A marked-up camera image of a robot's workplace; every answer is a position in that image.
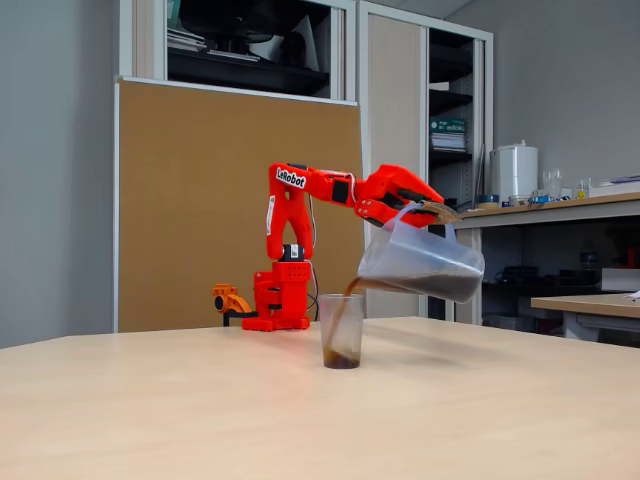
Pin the clear plastic cup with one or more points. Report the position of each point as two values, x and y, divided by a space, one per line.
341 335

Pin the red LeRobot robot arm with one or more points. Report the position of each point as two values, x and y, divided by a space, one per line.
285 225

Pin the translucent plastic measuring jug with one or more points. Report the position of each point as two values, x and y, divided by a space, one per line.
425 270

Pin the side counter with wooden top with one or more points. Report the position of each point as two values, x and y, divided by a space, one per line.
550 207

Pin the small clear bottle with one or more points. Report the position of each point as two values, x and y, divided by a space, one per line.
583 190

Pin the clear drinking glass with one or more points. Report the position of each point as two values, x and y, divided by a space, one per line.
552 184

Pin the tall grey cabinet with green book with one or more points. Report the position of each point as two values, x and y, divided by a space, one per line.
395 125

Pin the orange table clamp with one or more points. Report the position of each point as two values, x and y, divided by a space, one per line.
230 300

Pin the black bag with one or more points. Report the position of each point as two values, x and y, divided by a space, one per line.
235 20

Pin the black equipment under counter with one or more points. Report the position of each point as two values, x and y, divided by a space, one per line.
540 277

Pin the white storage box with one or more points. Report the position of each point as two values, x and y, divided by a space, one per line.
620 280

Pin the green book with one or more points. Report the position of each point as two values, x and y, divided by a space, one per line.
447 125

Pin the brown pin board panel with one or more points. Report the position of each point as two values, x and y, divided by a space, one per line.
200 200

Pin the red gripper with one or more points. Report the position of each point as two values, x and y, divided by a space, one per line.
389 189

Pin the white cylindrical appliance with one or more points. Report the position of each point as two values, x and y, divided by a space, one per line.
514 172

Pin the stack of white documents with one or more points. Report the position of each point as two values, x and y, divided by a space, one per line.
448 142

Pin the beige tape roll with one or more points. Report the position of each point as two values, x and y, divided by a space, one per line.
488 205

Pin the wooden desk with grey frame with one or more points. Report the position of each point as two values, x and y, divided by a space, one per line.
585 302

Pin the stack of papers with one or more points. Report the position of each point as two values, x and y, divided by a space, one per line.
186 40

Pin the white folded sheet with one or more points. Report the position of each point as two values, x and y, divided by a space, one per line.
300 45

